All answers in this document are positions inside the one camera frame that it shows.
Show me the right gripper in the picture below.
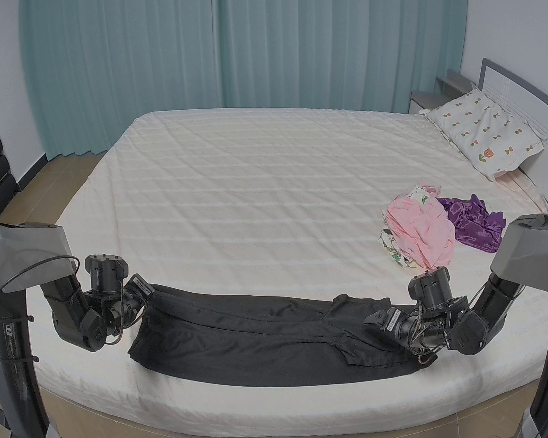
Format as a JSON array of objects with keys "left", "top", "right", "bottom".
[{"left": 363, "top": 308, "right": 416, "bottom": 350}]

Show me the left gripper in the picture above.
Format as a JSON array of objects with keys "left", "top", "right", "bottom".
[{"left": 121, "top": 274, "right": 155, "bottom": 325}]

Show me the black T-shirt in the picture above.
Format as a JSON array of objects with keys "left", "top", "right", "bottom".
[{"left": 128, "top": 283, "right": 432, "bottom": 388}]

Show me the white printed garment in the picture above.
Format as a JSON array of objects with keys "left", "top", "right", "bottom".
[{"left": 377, "top": 228, "right": 421, "bottom": 269}]

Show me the pink garment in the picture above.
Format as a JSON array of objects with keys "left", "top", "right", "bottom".
[{"left": 384, "top": 196, "right": 456, "bottom": 270}]

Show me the purple garment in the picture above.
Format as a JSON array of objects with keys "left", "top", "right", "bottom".
[{"left": 436, "top": 193, "right": 507, "bottom": 254}]

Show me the bed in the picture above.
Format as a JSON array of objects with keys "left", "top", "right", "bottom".
[{"left": 20, "top": 57, "right": 548, "bottom": 423}]

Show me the white printed pillow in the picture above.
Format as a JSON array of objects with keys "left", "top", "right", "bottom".
[{"left": 419, "top": 89, "right": 545, "bottom": 182}]

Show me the grey bedside table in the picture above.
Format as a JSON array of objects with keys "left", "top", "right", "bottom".
[{"left": 410, "top": 69, "right": 478, "bottom": 115}]

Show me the blue-green curtain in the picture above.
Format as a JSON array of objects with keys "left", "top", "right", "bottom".
[
  {"left": 217, "top": 0, "right": 469, "bottom": 115},
  {"left": 19, "top": 0, "right": 224, "bottom": 162}
]

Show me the black cable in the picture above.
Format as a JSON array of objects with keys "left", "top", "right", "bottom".
[
  {"left": 0, "top": 255, "right": 80, "bottom": 318},
  {"left": 103, "top": 318, "right": 140, "bottom": 346},
  {"left": 409, "top": 345, "right": 441, "bottom": 365}
]

